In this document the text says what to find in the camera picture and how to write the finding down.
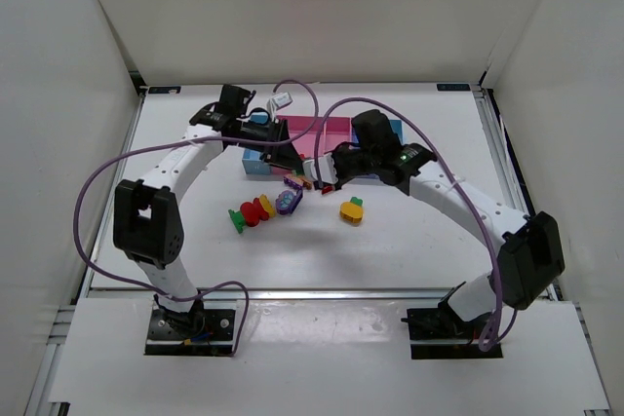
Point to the light blue right bin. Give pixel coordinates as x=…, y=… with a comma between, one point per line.
x=397, y=128

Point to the green lego plate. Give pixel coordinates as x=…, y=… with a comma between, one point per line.
x=238, y=220

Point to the light blue left bin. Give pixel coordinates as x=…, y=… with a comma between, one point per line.
x=253, y=165

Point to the yellow pineapple lego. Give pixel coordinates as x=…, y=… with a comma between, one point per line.
x=352, y=211

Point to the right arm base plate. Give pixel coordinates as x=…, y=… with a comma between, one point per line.
x=432, y=337

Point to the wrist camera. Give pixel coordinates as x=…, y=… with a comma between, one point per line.
x=278, y=101
x=320, y=171

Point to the light blue bin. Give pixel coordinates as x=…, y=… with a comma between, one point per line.
x=397, y=128
x=253, y=165

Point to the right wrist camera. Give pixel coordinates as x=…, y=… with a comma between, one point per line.
x=320, y=171

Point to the large pink bin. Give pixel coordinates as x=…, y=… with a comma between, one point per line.
x=308, y=127

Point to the purple brown lego piece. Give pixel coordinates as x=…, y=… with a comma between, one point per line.
x=297, y=181

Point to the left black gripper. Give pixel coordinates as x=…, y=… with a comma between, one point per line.
x=281, y=141

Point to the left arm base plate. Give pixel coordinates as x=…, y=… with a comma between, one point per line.
x=199, y=333

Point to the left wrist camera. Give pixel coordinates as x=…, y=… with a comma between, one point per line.
x=278, y=101

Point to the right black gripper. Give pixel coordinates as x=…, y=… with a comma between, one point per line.
x=338, y=164

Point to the purple flower lego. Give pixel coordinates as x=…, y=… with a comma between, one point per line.
x=287, y=201

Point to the red heart lego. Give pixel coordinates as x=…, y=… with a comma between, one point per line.
x=253, y=212

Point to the small pink bin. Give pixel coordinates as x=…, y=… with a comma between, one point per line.
x=335, y=131

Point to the yellow curved lego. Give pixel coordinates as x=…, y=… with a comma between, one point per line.
x=267, y=206

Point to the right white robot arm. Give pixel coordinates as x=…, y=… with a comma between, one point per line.
x=526, y=249

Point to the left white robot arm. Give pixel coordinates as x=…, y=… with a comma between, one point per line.
x=147, y=224

